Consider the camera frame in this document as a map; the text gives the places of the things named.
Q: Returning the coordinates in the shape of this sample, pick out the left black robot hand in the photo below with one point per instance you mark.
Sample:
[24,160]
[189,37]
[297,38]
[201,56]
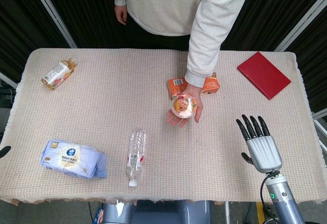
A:
[4,151]

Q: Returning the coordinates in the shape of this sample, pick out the person's hanging hand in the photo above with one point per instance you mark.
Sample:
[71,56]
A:
[120,13]

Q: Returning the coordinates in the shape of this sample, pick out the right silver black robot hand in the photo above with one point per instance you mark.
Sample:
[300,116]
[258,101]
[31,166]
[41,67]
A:
[264,152]

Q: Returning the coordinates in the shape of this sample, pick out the person's open hand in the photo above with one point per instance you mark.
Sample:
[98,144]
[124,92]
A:
[190,96]

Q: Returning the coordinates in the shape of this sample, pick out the orange round snack cup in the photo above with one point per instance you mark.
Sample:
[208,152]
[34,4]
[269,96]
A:
[183,105]

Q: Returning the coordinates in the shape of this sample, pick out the person's grey sleeved forearm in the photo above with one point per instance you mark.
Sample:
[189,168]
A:
[207,32]

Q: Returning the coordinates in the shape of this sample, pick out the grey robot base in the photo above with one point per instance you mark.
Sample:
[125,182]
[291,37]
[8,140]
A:
[155,212]

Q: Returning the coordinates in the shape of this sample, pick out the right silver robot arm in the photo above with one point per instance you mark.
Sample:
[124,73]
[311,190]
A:
[283,198]

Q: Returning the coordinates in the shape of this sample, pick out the orange carton box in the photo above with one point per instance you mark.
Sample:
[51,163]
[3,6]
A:
[176,87]

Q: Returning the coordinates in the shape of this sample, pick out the person's grey sweatshirt torso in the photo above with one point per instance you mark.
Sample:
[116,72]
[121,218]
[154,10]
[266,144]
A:
[155,4]

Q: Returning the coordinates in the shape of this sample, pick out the beige woven tablecloth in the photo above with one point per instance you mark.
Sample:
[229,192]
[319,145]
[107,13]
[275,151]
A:
[127,122]

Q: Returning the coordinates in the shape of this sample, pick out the blue wet wipes pack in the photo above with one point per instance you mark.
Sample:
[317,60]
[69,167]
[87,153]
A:
[72,160]

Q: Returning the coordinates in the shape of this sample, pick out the red notebook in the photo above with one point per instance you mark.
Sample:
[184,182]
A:
[264,78]

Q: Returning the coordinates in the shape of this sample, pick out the empty clear plastic bottle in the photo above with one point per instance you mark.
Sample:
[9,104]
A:
[136,155]

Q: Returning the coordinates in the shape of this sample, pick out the amber juice bottle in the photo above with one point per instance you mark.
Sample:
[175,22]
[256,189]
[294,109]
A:
[58,74]

